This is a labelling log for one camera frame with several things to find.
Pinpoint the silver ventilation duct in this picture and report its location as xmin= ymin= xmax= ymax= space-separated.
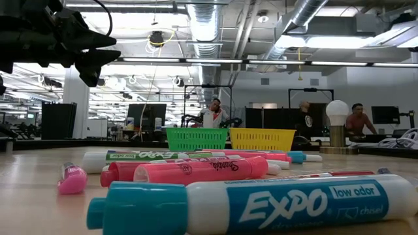
xmin=261 ymin=0 xmax=329 ymax=63
xmin=185 ymin=0 xmax=227 ymax=99

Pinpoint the black hanging camera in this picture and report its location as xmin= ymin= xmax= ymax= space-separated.
xmin=149 ymin=30 xmax=165 ymax=48

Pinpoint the yellow plastic basket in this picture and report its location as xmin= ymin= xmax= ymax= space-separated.
xmin=228 ymin=127 xmax=297 ymax=152

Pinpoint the green plastic basket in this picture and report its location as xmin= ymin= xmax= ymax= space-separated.
xmin=165 ymin=127 xmax=229 ymax=152

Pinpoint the person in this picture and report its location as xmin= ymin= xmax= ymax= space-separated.
xmin=295 ymin=100 xmax=319 ymax=138
xmin=199 ymin=97 xmax=231 ymax=129
xmin=345 ymin=102 xmax=378 ymax=136

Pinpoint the green Expo chisel marker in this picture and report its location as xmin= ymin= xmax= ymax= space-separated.
xmin=81 ymin=151 xmax=226 ymax=174

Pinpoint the black cabinet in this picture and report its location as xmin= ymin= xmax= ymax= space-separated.
xmin=41 ymin=102 xmax=78 ymax=140

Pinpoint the pink Expo chisel marker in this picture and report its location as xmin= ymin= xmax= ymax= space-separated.
xmin=99 ymin=155 xmax=282 ymax=188

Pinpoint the red Expo fine marker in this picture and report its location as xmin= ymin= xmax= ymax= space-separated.
xmin=225 ymin=170 xmax=376 ymax=181

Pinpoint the white cable bundle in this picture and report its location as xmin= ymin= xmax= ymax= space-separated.
xmin=347 ymin=127 xmax=418 ymax=149

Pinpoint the blue fine-tip marker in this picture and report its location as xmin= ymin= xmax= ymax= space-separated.
xmin=287 ymin=150 xmax=323 ymax=164

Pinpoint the white globe lamp brass base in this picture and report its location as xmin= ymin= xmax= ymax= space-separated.
xmin=319 ymin=99 xmax=359 ymax=155

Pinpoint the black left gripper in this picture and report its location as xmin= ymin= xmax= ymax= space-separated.
xmin=0 ymin=0 xmax=121 ymax=88

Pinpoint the long light bar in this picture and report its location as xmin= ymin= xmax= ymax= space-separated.
xmin=12 ymin=56 xmax=418 ymax=68

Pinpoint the pink fine-tip marker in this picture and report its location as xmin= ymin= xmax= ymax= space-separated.
xmin=57 ymin=162 xmax=88 ymax=195

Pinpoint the teal Expo chisel marker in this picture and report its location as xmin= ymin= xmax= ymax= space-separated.
xmin=86 ymin=174 xmax=418 ymax=235

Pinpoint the yellow hanging cord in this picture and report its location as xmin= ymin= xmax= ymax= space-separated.
xmin=296 ymin=47 xmax=303 ymax=82

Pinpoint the white jug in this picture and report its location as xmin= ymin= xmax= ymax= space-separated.
xmin=202 ymin=110 xmax=215 ymax=129

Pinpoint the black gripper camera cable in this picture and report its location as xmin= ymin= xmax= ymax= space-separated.
xmin=93 ymin=0 xmax=114 ymax=37

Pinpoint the black partition panel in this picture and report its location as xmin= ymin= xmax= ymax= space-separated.
xmin=244 ymin=107 xmax=327 ymax=130

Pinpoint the black computer monitor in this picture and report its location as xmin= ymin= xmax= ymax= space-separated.
xmin=371 ymin=106 xmax=401 ymax=125
xmin=127 ymin=103 xmax=167 ymax=132

